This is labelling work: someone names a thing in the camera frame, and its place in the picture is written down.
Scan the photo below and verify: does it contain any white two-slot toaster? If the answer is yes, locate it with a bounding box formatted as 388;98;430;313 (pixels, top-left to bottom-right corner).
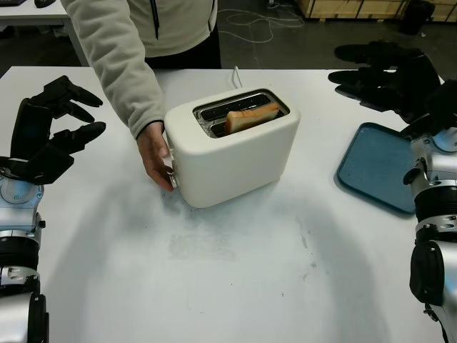
163;88;301;209

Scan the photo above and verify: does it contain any white toaster power cord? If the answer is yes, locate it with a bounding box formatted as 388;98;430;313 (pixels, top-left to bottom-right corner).
231;66;245;89

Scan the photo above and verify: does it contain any toast bread slice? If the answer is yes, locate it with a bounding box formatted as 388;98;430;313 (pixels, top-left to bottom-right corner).
224;105;281;136

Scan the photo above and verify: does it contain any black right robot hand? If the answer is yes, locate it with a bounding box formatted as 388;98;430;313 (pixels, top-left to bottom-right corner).
327;40;443;125

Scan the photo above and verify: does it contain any wooden crate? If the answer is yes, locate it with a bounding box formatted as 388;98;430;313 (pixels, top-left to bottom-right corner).
301;0;457;19

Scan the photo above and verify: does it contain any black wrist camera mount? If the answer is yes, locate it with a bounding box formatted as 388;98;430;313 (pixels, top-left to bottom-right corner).
406;80;457;139
21;144;76;186

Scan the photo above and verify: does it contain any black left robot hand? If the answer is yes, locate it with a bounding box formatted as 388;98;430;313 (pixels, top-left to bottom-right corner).
9;74;107;169

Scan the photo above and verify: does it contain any person's bare hand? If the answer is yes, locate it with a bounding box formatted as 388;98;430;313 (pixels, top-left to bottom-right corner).
136;120;176;193

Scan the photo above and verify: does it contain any person's beige sleeved forearm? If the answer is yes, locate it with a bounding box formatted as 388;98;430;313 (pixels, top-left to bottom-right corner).
59;0;166;139

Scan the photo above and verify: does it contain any black waste bin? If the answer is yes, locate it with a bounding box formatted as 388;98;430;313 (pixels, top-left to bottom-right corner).
399;0;433;36

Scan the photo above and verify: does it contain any blue plastic tray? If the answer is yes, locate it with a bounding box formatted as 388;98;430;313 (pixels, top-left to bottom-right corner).
336;122;418;215

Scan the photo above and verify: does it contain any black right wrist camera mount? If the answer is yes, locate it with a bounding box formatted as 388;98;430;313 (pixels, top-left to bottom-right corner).
406;80;457;139

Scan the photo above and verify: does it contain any white floor cable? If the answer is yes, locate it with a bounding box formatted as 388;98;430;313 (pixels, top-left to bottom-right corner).
217;9;306;44

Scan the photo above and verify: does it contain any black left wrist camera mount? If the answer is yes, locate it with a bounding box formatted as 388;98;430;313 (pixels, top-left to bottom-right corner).
21;144;76;186

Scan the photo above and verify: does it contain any white office desk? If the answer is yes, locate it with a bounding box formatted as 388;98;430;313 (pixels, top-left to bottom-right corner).
0;0;90;67

